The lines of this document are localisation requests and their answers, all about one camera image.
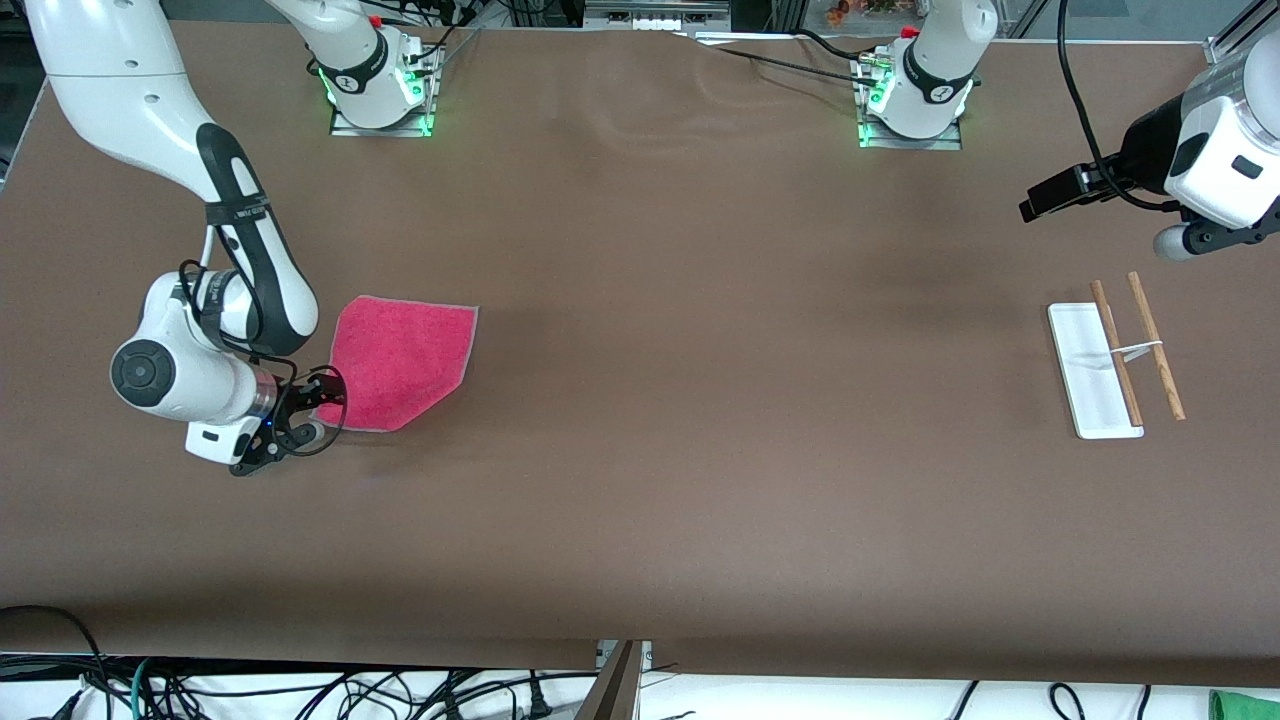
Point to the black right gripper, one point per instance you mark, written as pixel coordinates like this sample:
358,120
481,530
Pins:
296,402

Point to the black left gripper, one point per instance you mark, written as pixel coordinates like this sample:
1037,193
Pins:
1150,142

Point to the pink and grey microfiber towel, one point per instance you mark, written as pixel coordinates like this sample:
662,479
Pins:
400,360

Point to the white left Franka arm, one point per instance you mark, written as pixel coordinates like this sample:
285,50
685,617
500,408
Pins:
930,80

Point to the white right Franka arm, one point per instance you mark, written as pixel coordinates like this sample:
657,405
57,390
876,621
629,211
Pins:
120,80

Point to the thin white rack crossbar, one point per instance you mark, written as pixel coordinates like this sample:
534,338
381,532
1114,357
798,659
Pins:
1140,348

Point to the white rack base tray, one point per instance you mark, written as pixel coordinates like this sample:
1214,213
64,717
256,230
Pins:
1085,380

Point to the orange clutter items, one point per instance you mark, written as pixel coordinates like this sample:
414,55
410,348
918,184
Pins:
840,12

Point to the black power plug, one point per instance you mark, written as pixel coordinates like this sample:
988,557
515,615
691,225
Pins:
538,700

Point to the white power strip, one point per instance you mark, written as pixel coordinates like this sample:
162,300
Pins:
655,20

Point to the green cloth item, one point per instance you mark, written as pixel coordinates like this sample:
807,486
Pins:
1245,706

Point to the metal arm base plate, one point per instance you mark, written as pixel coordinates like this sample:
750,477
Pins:
345,127
945,143

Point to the aluminium frame profile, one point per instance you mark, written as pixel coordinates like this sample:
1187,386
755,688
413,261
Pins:
1225,50

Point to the grey table frame beam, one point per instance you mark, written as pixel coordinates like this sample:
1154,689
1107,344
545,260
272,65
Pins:
615,695

